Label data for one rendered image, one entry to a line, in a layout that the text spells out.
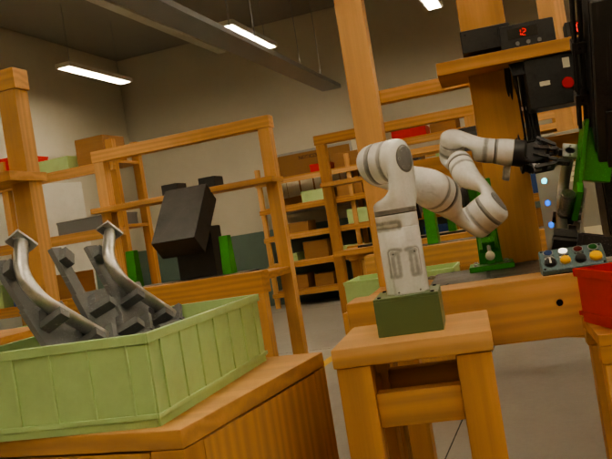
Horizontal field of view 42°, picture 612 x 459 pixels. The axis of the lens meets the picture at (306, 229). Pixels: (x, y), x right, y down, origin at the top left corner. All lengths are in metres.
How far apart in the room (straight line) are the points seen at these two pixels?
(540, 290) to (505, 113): 0.78
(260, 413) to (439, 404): 0.37
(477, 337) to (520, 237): 1.02
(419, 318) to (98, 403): 0.66
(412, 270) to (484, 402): 0.31
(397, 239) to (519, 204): 0.94
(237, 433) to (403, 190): 0.60
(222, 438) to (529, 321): 0.82
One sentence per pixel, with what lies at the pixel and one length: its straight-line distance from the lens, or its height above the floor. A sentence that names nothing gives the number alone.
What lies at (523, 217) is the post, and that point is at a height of 1.03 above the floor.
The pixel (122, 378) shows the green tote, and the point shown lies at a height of 0.88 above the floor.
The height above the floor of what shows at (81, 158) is 2.09.
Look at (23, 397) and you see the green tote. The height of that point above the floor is 0.87.
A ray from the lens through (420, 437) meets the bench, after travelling 2.67.
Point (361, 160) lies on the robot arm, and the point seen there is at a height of 1.23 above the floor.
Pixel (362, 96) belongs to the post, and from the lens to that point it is 2.61.
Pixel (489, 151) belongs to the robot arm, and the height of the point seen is 1.24.
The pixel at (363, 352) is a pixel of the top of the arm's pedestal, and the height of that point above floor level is 0.84.
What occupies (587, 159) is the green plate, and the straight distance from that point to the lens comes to 2.22.
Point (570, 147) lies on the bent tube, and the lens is 2.30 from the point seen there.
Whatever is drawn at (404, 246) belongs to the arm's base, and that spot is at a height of 1.03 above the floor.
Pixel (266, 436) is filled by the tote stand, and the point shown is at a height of 0.68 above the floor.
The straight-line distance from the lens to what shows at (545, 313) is 1.98.
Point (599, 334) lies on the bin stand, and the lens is 1.69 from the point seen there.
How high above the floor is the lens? 1.09
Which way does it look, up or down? level
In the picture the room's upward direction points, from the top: 9 degrees counter-clockwise
